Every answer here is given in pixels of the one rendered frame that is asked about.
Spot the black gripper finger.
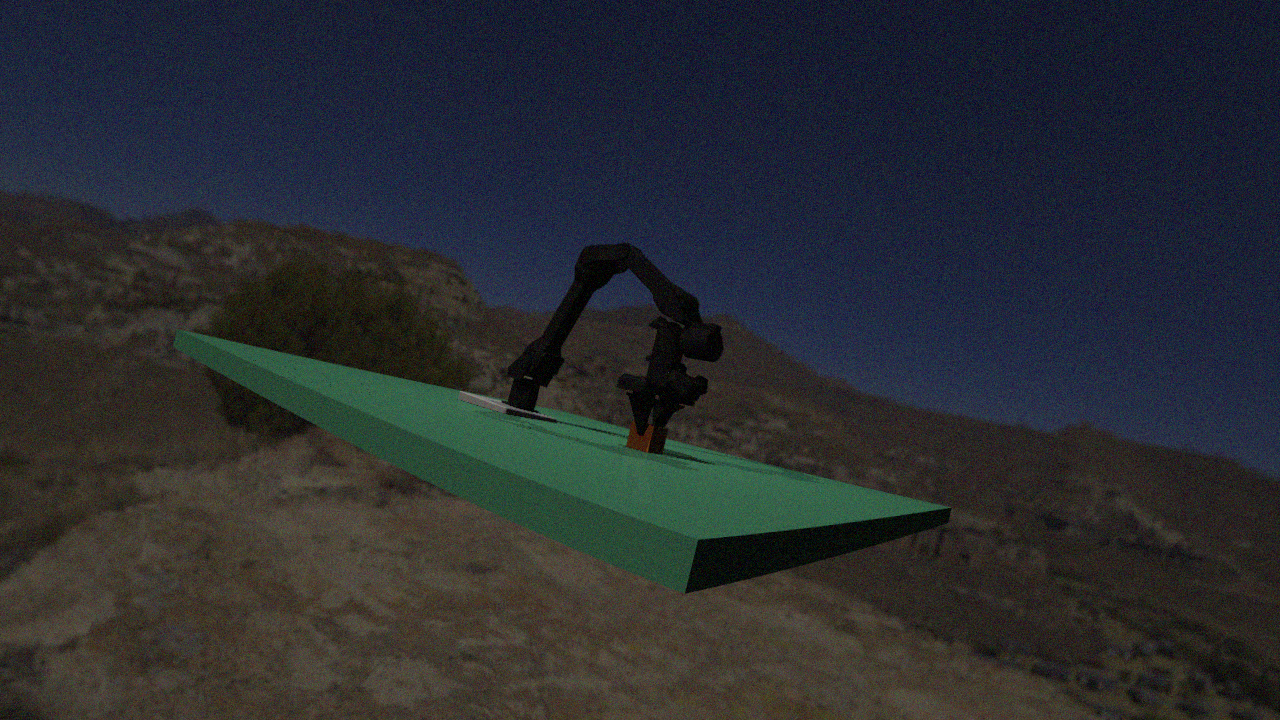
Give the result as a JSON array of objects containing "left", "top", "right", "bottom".
[
  {"left": 653, "top": 401, "right": 685, "bottom": 428},
  {"left": 626, "top": 392, "right": 660, "bottom": 436}
]

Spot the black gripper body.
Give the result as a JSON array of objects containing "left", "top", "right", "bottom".
[{"left": 617, "top": 351, "right": 695, "bottom": 407}]

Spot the orange-brown block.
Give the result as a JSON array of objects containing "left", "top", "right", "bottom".
[{"left": 626, "top": 421, "right": 668, "bottom": 454}]

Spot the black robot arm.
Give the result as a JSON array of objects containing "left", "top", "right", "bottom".
[{"left": 500, "top": 242, "right": 723, "bottom": 413}]

